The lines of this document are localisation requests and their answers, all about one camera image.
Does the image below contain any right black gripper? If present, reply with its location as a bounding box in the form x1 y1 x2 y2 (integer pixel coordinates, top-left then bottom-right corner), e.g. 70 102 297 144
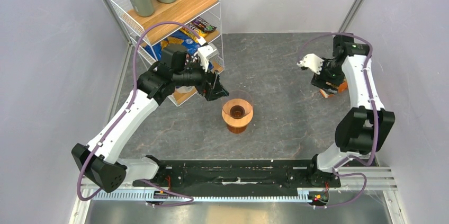
311 56 345 95

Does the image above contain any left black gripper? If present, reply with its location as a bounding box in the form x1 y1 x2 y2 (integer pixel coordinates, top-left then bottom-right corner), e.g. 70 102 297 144
173 57 229 101

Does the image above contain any clear glass dripper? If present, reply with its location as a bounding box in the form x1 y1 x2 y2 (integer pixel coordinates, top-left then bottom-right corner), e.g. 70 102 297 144
221 90 253 120

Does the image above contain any wooden ring dripper holder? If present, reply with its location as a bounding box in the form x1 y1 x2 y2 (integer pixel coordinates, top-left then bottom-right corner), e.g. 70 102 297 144
222 98 254 127

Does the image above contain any amber glass carafe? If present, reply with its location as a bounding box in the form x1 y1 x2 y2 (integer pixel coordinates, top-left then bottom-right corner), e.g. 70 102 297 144
227 124 247 134

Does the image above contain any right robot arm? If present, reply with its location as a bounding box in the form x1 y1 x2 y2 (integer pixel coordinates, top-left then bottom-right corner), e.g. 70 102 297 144
306 33 396 186

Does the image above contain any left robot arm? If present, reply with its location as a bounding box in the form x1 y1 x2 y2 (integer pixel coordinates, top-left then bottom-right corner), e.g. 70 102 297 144
71 44 229 193

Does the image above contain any coffee filter box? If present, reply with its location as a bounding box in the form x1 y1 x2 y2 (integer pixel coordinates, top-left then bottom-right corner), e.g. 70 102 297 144
319 80 348 98

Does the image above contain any yellow candy bag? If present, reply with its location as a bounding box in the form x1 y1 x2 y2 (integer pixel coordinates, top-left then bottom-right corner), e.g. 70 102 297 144
179 24 208 43

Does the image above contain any brown candy bag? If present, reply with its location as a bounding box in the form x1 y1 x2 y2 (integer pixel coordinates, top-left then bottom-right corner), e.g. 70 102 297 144
191 16 217 33

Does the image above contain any blue Doritos bag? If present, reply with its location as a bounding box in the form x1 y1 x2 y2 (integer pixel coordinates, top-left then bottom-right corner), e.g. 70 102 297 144
143 31 200 64

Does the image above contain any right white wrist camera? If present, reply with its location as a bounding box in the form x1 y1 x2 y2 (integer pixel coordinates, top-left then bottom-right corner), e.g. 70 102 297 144
297 53 325 75

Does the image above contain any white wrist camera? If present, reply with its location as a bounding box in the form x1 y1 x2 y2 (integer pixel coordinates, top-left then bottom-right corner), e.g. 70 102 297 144
297 53 325 75
196 37 219 72

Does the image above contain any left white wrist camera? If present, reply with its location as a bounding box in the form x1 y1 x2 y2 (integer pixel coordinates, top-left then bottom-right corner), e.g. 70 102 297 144
196 37 219 72

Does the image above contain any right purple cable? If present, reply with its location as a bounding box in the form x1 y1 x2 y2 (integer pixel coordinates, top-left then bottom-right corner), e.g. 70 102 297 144
297 33 380 210

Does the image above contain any purple cable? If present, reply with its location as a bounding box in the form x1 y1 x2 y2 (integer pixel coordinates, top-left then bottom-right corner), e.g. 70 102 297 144
297 33 380 210
76 21 208 207

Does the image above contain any white wire wooden shelf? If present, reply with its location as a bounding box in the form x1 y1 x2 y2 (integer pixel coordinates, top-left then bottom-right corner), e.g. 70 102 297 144
109 0 225 107

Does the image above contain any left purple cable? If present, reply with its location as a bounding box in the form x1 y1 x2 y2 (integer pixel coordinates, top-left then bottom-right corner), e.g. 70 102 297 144
76 21 208 207

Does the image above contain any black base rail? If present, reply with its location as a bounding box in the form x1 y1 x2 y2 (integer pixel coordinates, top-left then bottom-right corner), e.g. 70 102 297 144
150 159 348 198

